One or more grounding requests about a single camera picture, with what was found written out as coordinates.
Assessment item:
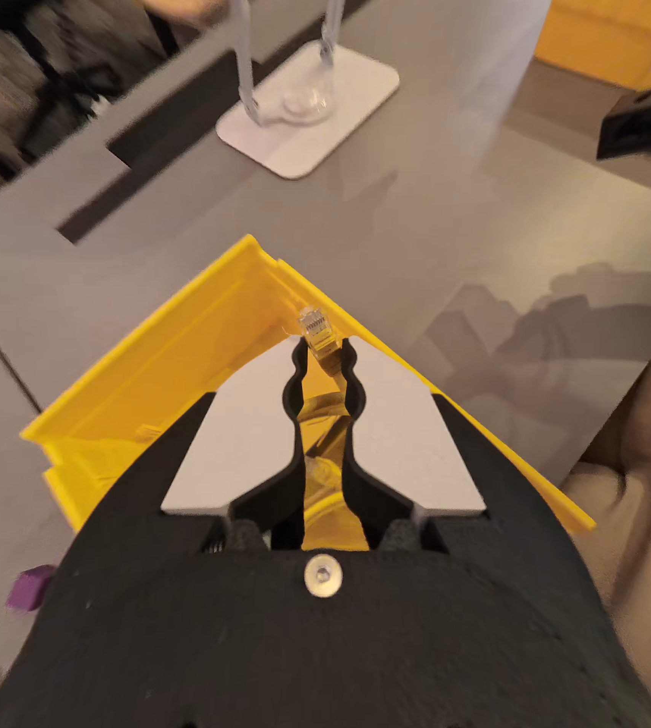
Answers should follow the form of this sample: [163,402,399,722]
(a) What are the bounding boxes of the yellow plastic box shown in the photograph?
[533,0,651,92]

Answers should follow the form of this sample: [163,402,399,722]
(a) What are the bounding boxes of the tan blurred object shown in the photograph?
[143,0,230,18]

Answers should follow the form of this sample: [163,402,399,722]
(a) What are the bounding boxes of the black angular object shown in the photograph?
[596,82,651,161]

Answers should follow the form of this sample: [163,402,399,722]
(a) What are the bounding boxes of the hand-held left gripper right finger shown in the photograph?
[341,336,487,549]

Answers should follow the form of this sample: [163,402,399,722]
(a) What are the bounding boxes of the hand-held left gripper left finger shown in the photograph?
[160,336,310,548]

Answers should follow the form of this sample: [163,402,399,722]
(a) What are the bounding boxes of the purple block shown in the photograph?
[6,564,56,612]

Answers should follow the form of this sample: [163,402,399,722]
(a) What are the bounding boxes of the yellow ethernet cable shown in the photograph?
[297,306,367,535]

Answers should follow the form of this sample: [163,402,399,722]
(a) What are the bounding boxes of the dark blurred furniture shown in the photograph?
[0,0,190,211]

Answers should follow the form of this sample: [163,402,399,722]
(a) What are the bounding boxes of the person's beige pants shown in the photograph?
[559,327,651,728]

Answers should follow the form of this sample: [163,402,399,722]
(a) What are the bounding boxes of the white stand with clear legs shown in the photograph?
[215,0,400,180]

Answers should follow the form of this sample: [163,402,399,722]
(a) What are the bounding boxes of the yellow plastic bin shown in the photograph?
[20,234,596,552]

